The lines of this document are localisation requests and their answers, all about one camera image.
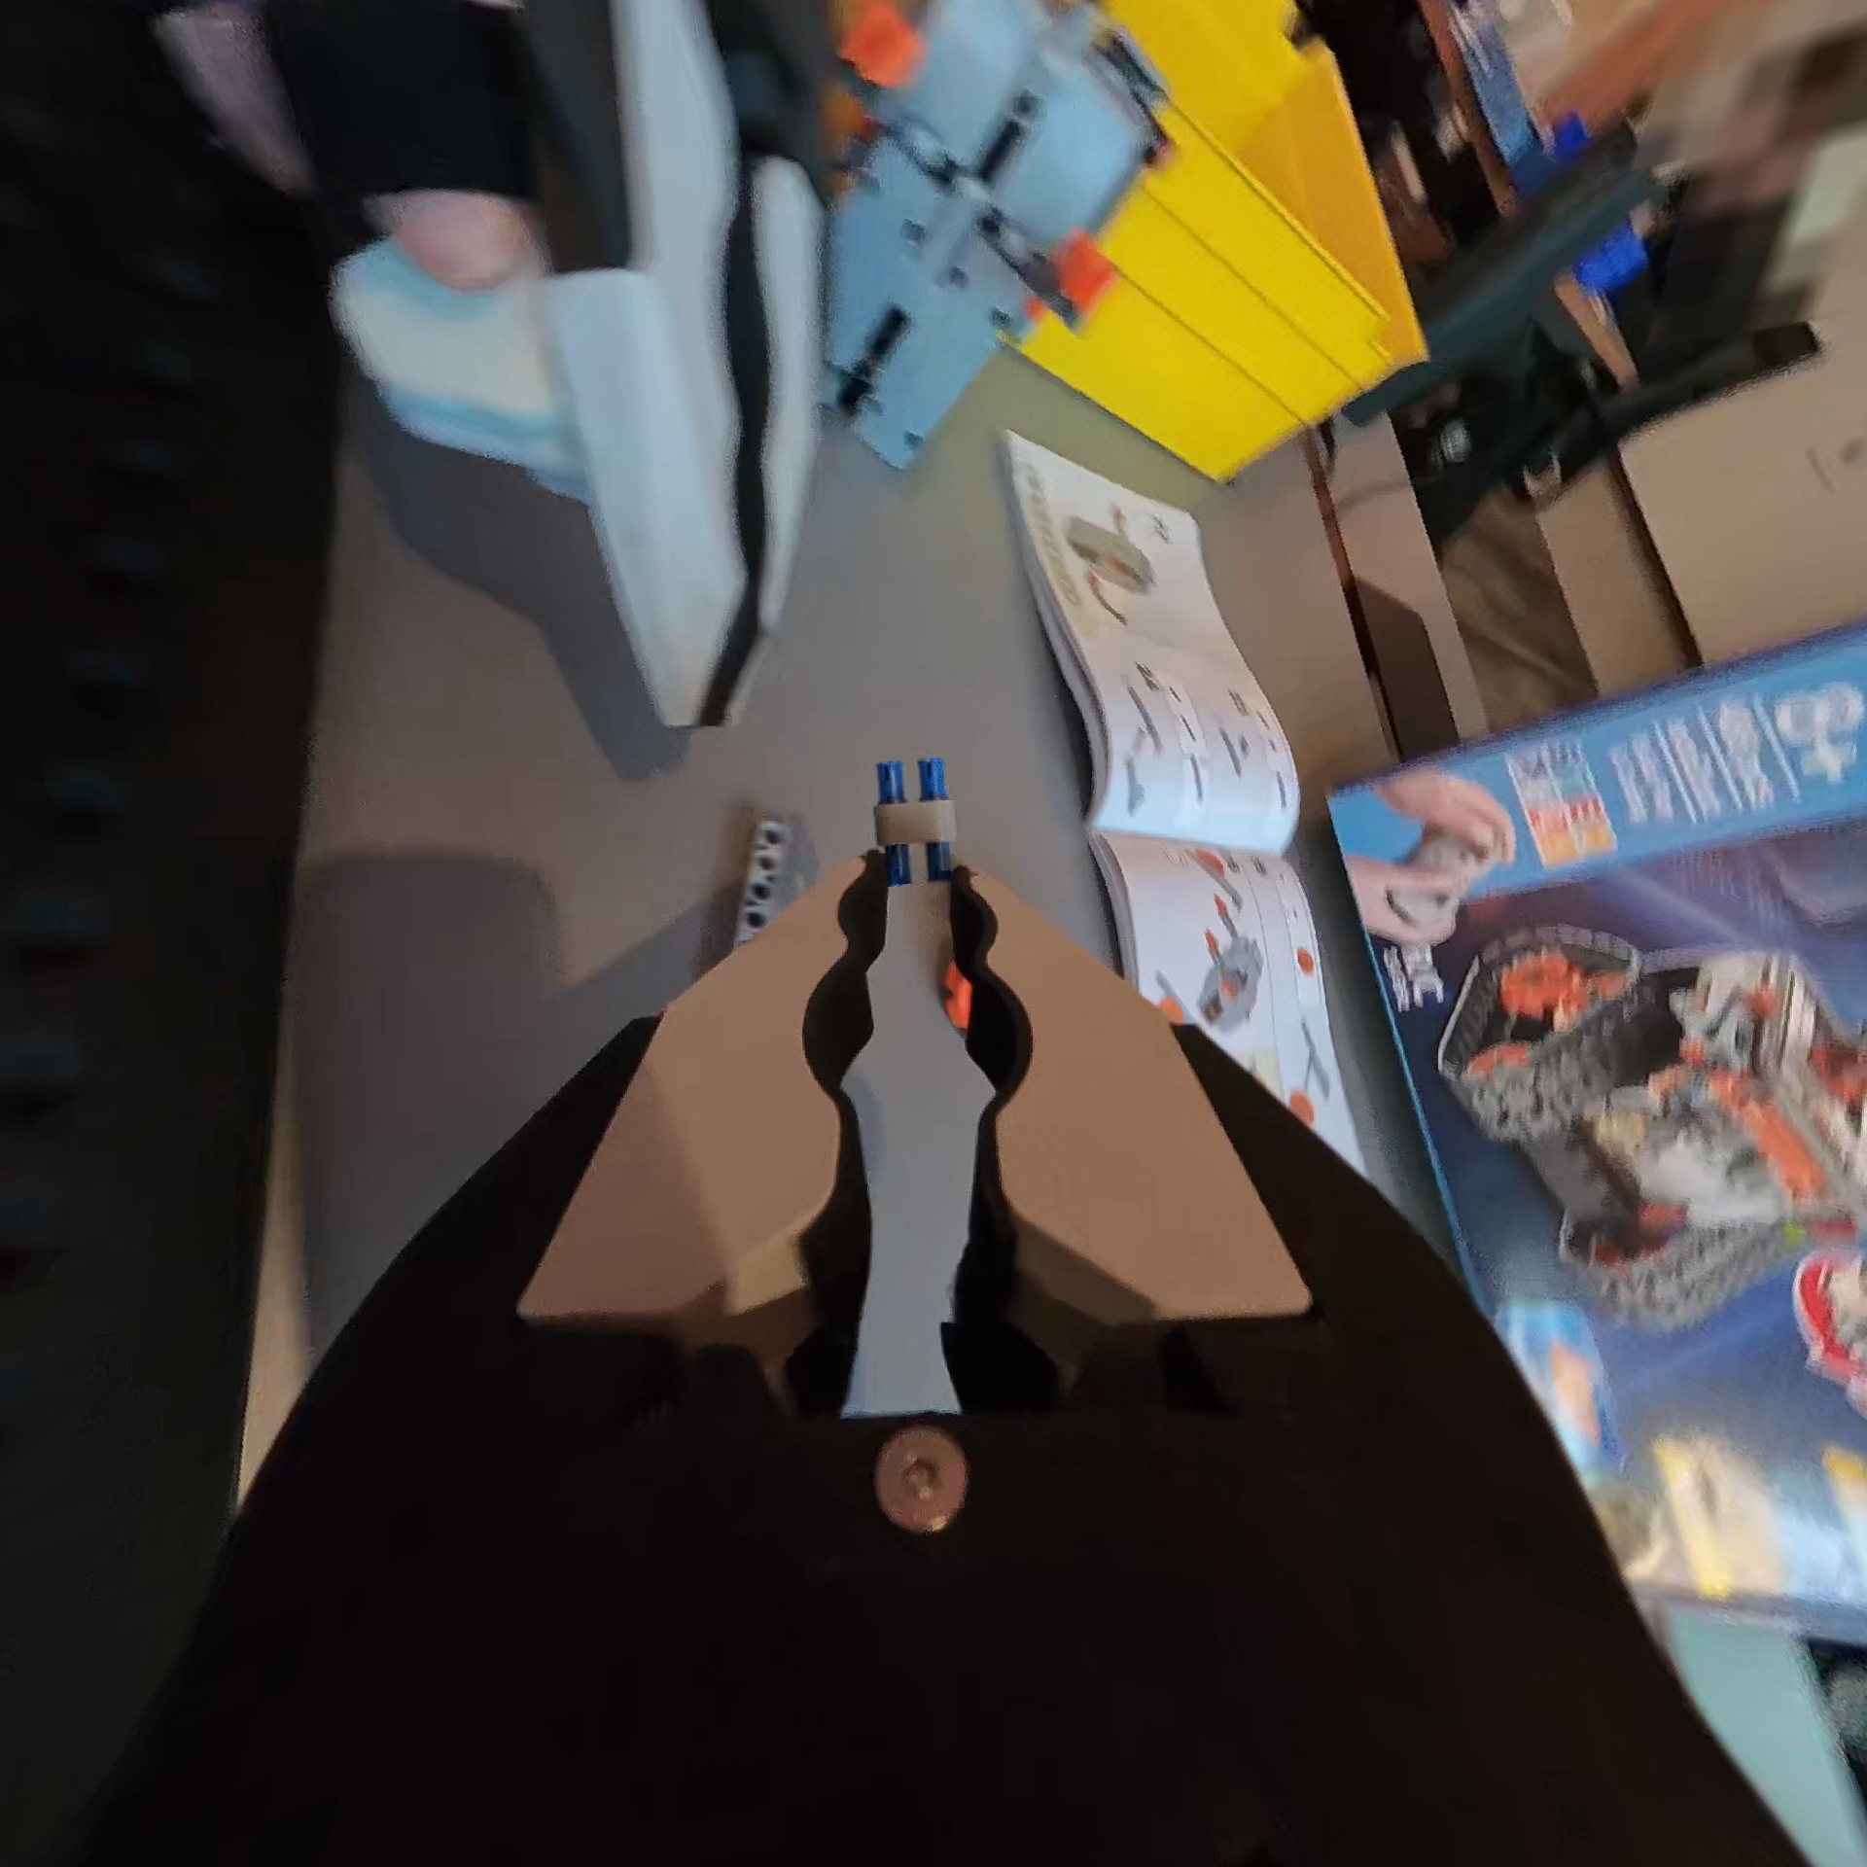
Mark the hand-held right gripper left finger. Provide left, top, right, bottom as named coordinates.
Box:
left=518, top=859, right=888, bottom=1415

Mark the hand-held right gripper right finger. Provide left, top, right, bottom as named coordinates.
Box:
left=949, top=868, right=1317, bottom=1415

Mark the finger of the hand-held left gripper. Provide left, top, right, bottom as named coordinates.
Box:
left=548, top=0, right=776, bottom=732
left=747, top=154, right=831, bottom=692

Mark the grey connector with blue pins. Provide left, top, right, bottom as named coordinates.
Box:
left=871, top=759, right=962, bottom=890

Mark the grey desk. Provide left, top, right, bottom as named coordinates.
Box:
left=233, top=219, right=1867, bottom=1867

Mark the person's left hand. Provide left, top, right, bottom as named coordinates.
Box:
left=372, top=189, right=551, bottom=292

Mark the grey orange toy robot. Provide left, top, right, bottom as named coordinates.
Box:
left=814, top=0, right=1175, bottom=471

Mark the short grey perforated beam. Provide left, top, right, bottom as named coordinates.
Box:
left=733, top=817, right=819, bottom=947

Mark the yellow plastic bin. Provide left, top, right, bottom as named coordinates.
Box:
left=1002, top=0, right=1431, bottom=483

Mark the blue toy kit box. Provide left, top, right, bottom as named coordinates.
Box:
left=1325, top=625, right=1867, bottom=1650

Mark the open instruction booklet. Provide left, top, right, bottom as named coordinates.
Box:
left=1001, top=430, right=1373, bottom=1177

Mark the black perforated panel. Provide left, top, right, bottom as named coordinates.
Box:
left=0, top=0, right=340, bottom=1461

